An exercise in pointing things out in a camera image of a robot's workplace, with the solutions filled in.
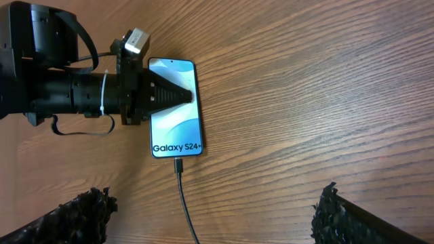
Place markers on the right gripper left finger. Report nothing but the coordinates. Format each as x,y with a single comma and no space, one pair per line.
81,220

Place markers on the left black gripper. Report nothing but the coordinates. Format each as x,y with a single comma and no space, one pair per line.
163,94

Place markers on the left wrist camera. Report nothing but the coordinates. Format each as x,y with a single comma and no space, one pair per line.
137,43

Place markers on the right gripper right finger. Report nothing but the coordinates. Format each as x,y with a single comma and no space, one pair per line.
337,220

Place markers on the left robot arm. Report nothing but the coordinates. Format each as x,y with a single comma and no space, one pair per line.
48,67

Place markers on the Samsung Galaxy smartphone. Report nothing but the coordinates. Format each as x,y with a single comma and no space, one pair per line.
177,132

